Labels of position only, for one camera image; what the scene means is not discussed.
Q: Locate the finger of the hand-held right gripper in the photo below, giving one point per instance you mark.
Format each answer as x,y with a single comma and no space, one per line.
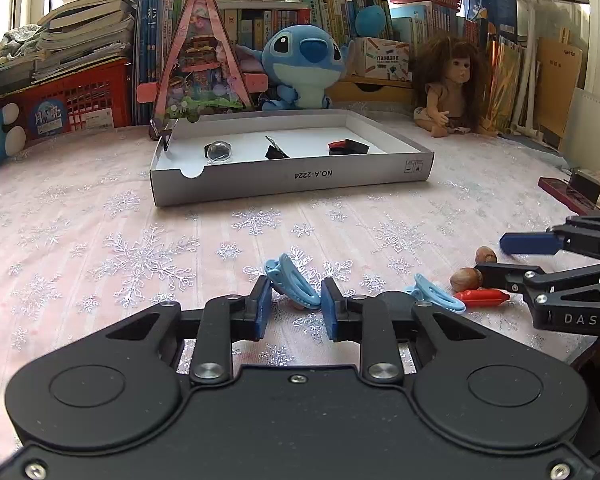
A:
527,243
505,276

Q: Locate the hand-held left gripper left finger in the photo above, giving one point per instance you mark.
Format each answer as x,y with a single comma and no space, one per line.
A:
262,310

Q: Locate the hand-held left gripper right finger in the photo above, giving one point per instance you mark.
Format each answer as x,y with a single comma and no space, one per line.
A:
331,312

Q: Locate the brown hazelnut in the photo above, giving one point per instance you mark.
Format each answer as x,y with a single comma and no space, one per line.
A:
486,255
465,279

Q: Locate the red toy sausage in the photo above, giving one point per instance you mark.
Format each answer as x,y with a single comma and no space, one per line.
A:
480,296

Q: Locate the blue plastic clip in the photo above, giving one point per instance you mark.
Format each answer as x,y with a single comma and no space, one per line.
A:
295,280
437,296

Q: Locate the white cardboard box tray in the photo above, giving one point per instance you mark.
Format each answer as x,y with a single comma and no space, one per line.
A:
300,180

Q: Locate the large black binder clip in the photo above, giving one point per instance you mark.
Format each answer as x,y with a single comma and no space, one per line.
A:
276,152

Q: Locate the black round lid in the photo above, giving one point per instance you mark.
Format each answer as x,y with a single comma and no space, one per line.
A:
356,146

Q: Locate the phone in red case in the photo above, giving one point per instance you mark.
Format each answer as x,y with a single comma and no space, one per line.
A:
560,191

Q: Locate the white board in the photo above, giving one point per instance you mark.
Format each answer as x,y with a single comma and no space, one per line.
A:
597,125

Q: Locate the brown cardboard sheets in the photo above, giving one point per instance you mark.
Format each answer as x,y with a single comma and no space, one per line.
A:
560,85

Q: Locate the colourful upright picture books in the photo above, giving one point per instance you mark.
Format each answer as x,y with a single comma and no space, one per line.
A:
505,75

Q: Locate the white pipe rack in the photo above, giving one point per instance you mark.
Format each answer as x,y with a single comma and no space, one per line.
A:
529,60

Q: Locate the doll with brown hair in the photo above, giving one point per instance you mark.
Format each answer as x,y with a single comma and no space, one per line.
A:
455,67

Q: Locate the pink snowflake tablecloth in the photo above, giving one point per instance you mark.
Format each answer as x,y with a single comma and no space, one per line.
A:
80,220

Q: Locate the wooden drawer unit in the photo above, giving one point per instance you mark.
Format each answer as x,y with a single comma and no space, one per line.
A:
375,91

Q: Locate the blue alien plush toy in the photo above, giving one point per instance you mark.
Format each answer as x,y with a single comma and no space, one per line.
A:
300,85

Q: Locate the white printed cardboard box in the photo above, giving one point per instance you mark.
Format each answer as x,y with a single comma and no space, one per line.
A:
385,57

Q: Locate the blue paper bag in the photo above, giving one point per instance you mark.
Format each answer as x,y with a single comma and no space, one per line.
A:
500,5

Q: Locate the pink triangular house model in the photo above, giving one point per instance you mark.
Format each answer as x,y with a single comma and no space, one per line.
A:
200,60

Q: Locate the blue ball plush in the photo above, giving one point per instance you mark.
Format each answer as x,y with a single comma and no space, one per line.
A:
371,21

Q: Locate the large red plastic basket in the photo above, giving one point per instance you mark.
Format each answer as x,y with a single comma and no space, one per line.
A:
80,95

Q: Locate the blue upright books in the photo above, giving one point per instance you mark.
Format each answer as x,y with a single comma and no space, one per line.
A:
152,35

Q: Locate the row of shelf books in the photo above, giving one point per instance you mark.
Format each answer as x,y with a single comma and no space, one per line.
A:
330,5

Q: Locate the stack of lying books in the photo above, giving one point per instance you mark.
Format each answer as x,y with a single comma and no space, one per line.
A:
85,30

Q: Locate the grey crumpled cloth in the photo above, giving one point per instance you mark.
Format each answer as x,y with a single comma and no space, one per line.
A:
17,40

